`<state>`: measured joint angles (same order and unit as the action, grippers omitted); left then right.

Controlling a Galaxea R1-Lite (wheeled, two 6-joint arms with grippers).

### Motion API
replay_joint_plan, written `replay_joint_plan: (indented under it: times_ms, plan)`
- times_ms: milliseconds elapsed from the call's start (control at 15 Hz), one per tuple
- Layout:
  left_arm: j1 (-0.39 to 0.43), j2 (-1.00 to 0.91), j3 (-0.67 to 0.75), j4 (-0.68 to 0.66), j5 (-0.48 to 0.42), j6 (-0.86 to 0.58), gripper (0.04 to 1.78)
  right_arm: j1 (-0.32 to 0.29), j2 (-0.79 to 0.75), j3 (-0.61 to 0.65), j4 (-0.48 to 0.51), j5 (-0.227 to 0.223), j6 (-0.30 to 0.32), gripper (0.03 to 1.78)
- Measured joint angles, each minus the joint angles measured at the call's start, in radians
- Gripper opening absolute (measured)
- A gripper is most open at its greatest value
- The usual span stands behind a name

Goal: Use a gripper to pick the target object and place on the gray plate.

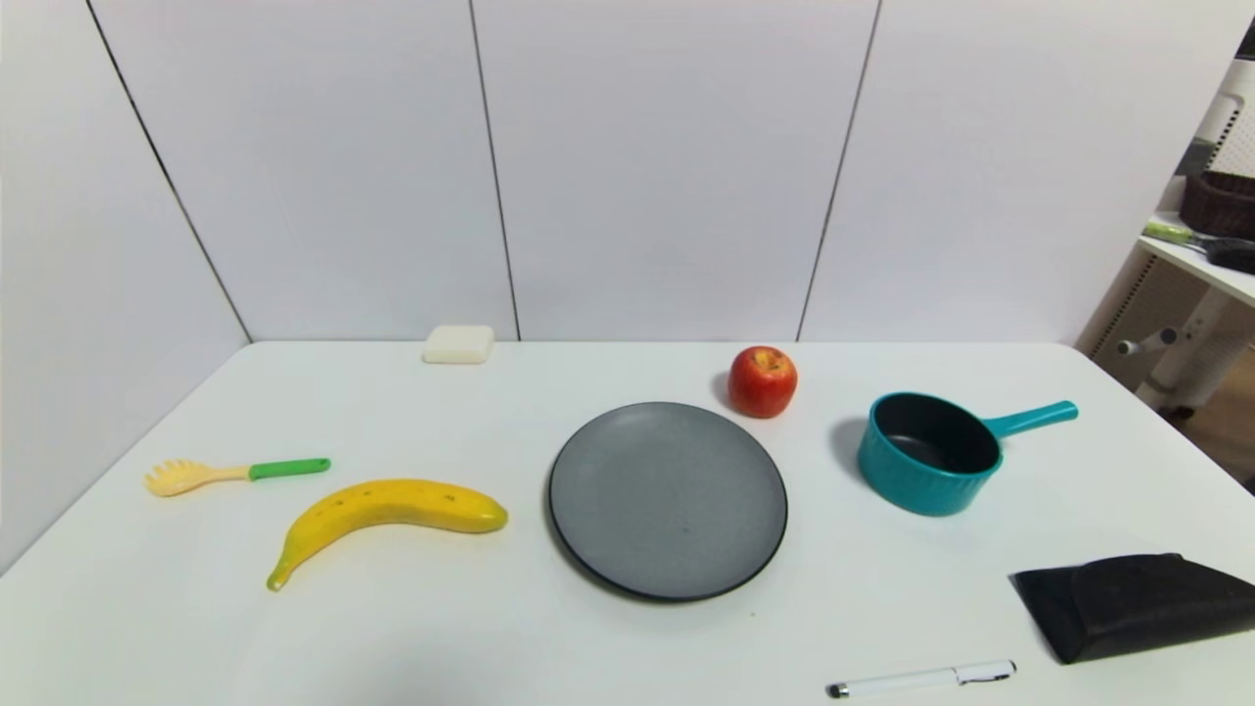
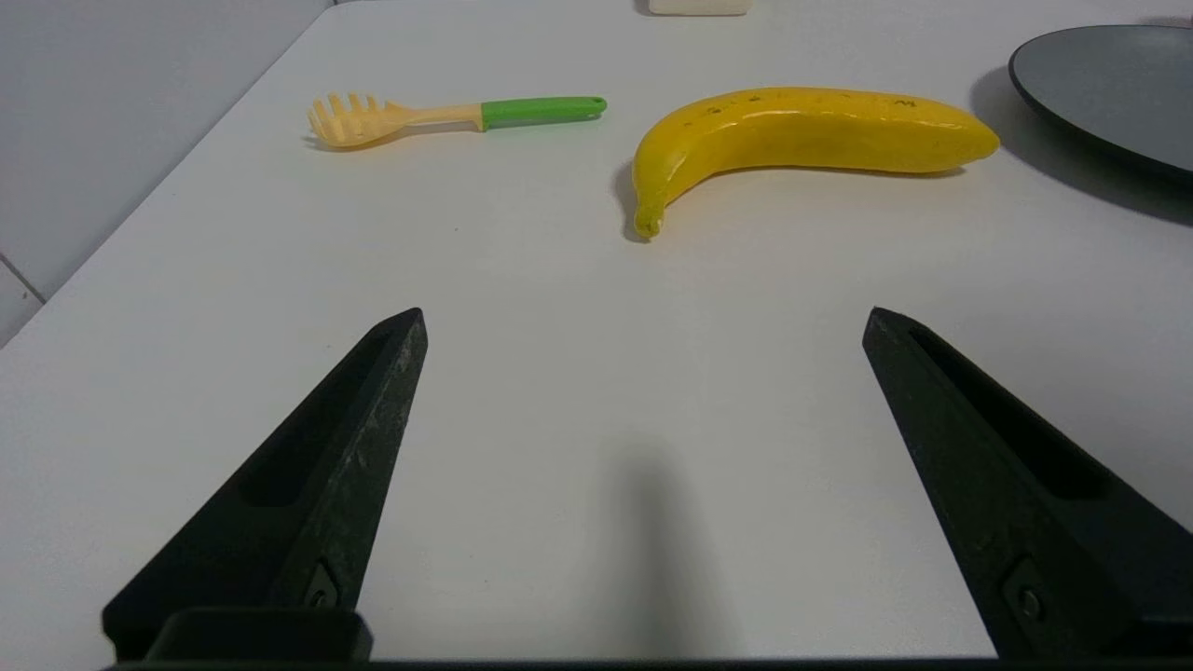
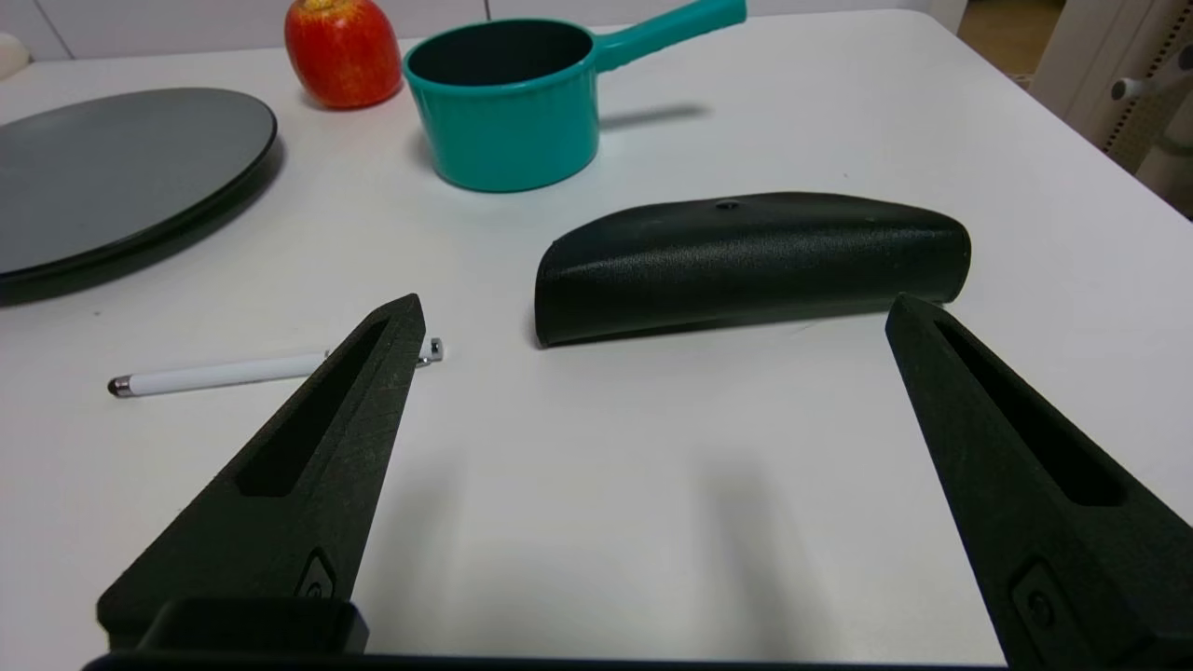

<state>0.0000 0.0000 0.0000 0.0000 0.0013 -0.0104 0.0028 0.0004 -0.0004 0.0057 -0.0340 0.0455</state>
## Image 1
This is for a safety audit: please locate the teal saucepan with handle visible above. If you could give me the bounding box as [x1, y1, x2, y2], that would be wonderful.
[857, 392, 1079, 518]

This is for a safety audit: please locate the gray round plate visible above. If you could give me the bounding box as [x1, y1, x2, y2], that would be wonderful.
[547, 401, 789, 603]

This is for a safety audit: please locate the dark brown wicker basket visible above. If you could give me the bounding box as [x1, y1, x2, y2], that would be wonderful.
[1179, 170, 1255, 242]

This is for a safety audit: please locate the yellow pasta spoon green handle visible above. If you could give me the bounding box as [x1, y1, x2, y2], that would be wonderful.
[144, 457, 332, 498]

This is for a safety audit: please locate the black object on desk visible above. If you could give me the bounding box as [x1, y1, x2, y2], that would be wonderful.
[1204, 238, 1255, 276]

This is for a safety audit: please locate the green handled tool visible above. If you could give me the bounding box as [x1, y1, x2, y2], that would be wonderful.
[1142, 220, 1223, 249]

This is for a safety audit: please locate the red apple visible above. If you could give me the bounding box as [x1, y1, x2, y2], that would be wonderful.
[728, 345, 798, 420]

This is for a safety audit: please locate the white pen black clip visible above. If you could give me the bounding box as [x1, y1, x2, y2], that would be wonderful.
[827, 660, 1018, 699]

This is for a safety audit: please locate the white soap bar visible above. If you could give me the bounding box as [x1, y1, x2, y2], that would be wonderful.
[423, 326, 495, 365]

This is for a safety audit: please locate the yellow banana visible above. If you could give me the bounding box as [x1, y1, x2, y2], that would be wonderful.
[266, 478, 510, 593]

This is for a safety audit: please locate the black pouch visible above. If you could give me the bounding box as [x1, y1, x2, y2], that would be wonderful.
[1010, 553, 1255, 666]

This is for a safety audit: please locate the white side desk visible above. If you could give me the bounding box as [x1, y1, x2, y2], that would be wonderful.
[1116, 210, 1255, 413]

